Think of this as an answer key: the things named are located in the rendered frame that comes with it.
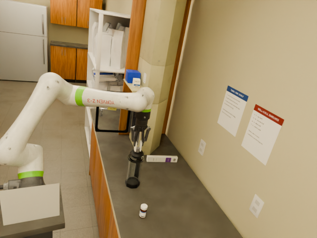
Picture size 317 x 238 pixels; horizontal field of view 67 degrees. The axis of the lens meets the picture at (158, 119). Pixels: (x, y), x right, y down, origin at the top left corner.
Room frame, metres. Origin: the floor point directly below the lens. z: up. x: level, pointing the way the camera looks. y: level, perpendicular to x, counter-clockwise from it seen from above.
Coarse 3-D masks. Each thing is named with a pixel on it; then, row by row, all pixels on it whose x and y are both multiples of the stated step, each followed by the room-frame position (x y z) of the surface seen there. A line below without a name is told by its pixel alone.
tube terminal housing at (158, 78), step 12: (144, 60) 1.87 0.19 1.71; (156, 72) 1.74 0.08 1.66; (168, 72) 1.85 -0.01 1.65; (144, 84) 1.80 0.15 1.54; (156, 84) 1.75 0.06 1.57; (168, 84) 1.90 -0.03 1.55; (156, 96) 1.76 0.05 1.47; (156, 108) 1.76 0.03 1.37; (156, 120) 1.78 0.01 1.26; (144, 132) 1.73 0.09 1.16; (156, 132) 1.82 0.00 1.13; (144, 144) 1.74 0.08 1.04; (156, 144) 1.87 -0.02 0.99
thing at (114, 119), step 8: (104, 112) 1.93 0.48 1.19; (112, 112) 1.95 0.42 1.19; (120, 112) 1.97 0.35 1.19; (104, 120) 1.93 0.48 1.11; (112, 120) 1.95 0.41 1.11; (120, 120) 1.97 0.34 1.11; (104, 128) 1.93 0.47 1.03; (112, 128) 1.95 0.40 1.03; (120, 128) 1.98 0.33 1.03; (128, 128) 2.00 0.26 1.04
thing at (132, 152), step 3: (138, 147) 1.35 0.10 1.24; (132, 150) 1.35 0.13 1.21; (138, 150) 1.34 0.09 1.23; (141, 150) 1.37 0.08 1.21; (132, 153) 1.32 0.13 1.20; (135, 153) 1.32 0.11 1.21; (138, 153) 1.33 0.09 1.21; (141, 153) 1.33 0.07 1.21; (132, 156) 1.33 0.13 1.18; (135, 156) 1.31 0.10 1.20; (138, 156) 1.31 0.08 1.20; (141, 156) 1.32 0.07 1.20
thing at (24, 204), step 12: (0, 192) 0.86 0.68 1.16; (12, 192) 0.88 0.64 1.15; (24, 192) 0.90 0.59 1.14; (36, 192) 0.93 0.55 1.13; (48, 192) 0.95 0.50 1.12; (12, 204) 0.88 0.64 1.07; (24, 204) 0.90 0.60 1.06; (36, 204) 0.93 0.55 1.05; (48, 204) 0.95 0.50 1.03; (12, 216) 0.87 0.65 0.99; (24, 216) 0.90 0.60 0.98; (36, 216) 0.92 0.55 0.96; (48, 216) 0.95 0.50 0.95
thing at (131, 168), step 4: (128, 156) 1.34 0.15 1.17; (132, 160) 1.30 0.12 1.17; (136, 160) 1.39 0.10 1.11; (140, 160) 1.32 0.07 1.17; (128, 164) 1.33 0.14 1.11; (132, 164) 1.31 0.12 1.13; (136, 164) 1.30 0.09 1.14; (140, 164) 1.32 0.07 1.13; (128, 168) 1.32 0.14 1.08; (132, 168) 1.30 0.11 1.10; (136, 168) 1.31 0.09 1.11; (140, 168) 1.32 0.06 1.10; (128, 172) 1.32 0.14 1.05; (132, 172) 1.30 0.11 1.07; (136, 172) 1.31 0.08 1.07; (140, 172) 1.33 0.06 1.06; (128, 176) 1.31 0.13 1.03; (132, 176) 1.30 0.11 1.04; (136, 176) 1.31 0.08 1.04; (128, 180) 1.31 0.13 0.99; (132, 180) 1.30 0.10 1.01; (136, 180) 1.31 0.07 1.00; (132, 184) 1.30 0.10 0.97; (136, 184) 1.32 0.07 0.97
